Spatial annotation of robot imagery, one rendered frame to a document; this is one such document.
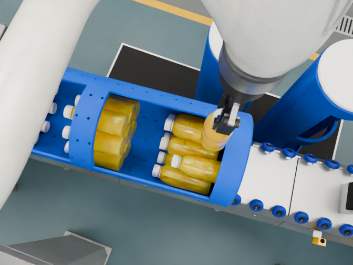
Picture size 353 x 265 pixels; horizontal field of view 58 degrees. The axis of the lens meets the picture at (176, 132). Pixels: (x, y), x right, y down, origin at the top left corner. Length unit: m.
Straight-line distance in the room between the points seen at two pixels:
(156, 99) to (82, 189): 1.32
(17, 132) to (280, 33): 0.23
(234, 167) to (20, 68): 0.65
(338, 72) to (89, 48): 1.69
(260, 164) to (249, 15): 0.91
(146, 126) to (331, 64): 0.68
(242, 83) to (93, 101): 0.56
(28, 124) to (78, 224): 1.85
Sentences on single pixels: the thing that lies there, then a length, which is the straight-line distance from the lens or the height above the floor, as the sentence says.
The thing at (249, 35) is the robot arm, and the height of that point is 1.78.
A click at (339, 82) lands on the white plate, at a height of 1.04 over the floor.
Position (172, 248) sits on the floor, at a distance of 2.04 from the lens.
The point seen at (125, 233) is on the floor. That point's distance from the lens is 2.06.
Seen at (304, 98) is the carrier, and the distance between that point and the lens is 1.32.
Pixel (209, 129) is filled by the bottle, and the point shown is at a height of 1.39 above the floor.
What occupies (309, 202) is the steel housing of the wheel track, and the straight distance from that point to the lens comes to 1.21.
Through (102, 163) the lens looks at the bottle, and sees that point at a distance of 1.01.
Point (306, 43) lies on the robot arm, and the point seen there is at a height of 1.79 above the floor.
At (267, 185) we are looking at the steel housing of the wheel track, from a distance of 1.16.
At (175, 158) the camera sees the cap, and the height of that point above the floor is 1.12.
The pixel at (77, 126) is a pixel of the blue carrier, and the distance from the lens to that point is 0.88.
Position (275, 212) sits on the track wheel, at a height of 0.97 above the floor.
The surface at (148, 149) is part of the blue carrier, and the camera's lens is 1.11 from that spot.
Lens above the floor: 2.04
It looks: 75 degrees down
